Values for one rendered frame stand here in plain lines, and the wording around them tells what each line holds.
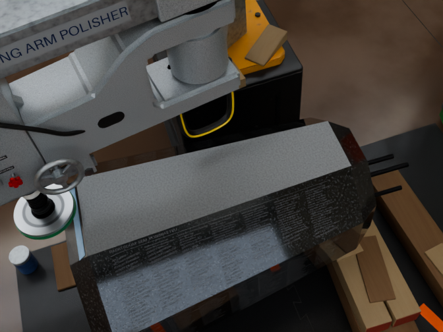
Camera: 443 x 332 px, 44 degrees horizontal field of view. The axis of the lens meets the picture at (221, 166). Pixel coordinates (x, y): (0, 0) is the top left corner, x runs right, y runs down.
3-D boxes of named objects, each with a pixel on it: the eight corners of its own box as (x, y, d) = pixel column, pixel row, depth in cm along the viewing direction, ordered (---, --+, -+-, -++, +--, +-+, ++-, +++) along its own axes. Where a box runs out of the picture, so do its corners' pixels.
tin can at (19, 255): (36, 273, 274) (27, 263, 264) (17, 275, 275) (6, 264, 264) (39, 255, 280) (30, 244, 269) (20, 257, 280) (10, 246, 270)
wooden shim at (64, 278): (51, 248, 282) (50, 246, 281) (70, 242, 283) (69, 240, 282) (58, 291, 268) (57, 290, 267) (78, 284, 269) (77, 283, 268)
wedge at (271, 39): (268, 31, 250) (268, 23, 246) (287, 39, 246) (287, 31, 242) (244, 58, 242) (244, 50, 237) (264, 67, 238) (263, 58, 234)
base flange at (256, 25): (155, 23, 265) (153, 15, 262) (250, -3, 271) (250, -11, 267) (182, 93, 238) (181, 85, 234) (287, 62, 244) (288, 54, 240)
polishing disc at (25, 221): (78, 226, 189) (77, 224, 188) (17, 244, 187) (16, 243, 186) (70, 178, 201) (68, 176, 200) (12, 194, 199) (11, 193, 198)
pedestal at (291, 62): (160, 114, 330) (135, 17, 269) (262, 83, 338) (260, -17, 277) (190, 201, 293) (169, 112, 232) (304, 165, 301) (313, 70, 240)
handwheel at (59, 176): (82, 160, 173) (66, 131, 161) (91, 183, 168) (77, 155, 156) (36, 180, 170) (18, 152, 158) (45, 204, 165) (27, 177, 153)
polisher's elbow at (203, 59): (171, 45, 183) (162, -3, 167) (229, 43, 181) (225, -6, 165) (167, 87, 172) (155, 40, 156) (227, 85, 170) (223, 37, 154)
